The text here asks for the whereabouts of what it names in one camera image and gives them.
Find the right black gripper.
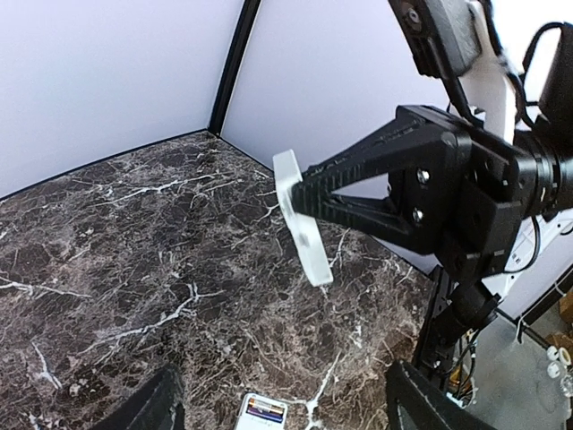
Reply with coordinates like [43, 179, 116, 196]
[291, 106, 539, 285]

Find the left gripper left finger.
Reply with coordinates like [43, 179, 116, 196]
[92, 365, 185, 430]

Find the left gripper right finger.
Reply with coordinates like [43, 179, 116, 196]
[386, 360, 492, 430]

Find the white remote control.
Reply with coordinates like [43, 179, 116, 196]
[234, 392, 288, 430]

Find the white battery cover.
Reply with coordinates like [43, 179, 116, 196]
[272, 150, 333, 287]

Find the copper top battery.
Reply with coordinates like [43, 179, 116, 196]
[249, 398, 286, 411]

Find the purple battery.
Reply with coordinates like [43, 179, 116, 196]
[246, 406, 285, 422]

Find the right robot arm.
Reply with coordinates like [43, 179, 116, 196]
[287, 106, 572, 337]

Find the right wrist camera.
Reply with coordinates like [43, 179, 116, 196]
[389, 1, 519, 142]

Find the right black frame post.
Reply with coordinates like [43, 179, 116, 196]
[208, 0, 261, 135]

